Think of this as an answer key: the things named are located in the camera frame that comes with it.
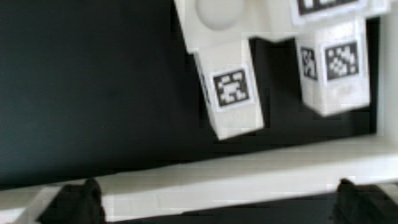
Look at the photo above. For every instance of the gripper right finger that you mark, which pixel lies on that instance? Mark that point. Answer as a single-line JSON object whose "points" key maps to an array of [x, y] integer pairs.
{"points": [[367, 203]]}

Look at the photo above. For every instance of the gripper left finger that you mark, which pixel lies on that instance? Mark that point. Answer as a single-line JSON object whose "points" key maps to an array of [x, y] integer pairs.
{"points": [[75, 207]]}

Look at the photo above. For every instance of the white chair seat piece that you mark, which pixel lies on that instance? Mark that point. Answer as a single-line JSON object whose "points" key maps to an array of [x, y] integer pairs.
{"points": [[225, 20]]}

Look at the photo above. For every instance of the white front fence rail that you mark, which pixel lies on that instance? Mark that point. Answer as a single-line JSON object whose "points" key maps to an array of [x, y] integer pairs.
{"points": [[255, 178]]}

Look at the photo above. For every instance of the white fence rail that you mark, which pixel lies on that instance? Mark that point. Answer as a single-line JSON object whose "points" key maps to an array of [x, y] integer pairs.
{"points": [[388, 84], [255, 178]]}

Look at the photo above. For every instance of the white right fence rail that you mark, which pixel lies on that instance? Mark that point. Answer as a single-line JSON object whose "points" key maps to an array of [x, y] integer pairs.
{"points": [[388, 84]]}

